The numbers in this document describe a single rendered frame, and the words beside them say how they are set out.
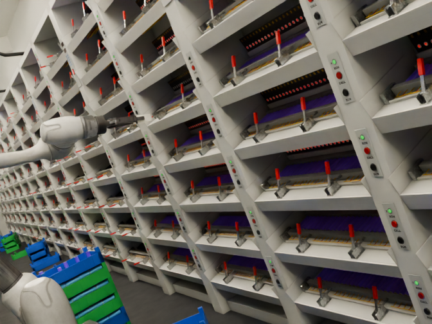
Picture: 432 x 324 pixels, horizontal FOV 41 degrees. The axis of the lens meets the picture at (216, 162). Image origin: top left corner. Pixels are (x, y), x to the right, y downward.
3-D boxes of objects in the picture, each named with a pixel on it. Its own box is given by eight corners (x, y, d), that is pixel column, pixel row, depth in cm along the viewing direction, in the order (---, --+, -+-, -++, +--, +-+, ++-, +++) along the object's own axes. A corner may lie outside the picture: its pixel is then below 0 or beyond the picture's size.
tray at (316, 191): (382, 209, 144) (351, 167, 141) (261, 211, 198) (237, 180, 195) (425, 158, 151) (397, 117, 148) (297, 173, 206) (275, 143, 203)
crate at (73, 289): (54, 306, 266) (47, 290, 265) (43, 302, 283) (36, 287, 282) (111, 276, 281) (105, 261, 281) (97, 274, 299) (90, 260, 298)
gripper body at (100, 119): (94, 135, 235) (116, 132, 239) (99, 133, 227) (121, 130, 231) (90, 117, 235) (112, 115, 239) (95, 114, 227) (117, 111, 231)
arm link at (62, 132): (79, 110, 225) (74, 123, 236) (38, 115, 218) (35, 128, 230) (85, 135, 223) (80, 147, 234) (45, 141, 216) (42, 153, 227)
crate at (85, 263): (47, 290, 265) (40, 274, 264) (36, 287, 282) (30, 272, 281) (105, 261, 281) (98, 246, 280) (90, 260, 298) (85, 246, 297)
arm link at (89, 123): (85, 137, 224) (100, 135, 227) (81, 114, 224) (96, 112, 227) (80, 140, 233) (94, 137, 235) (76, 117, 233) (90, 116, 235)
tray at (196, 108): (209, 112, 203) (192, 90, 201) (153, 134, 258) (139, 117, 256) (246, 79, 211) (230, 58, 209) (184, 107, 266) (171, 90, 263)
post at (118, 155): (170, 295, 328) (48, 2, 313) (164, 293, 337) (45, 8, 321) (199, 279, 337) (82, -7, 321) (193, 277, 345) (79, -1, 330)
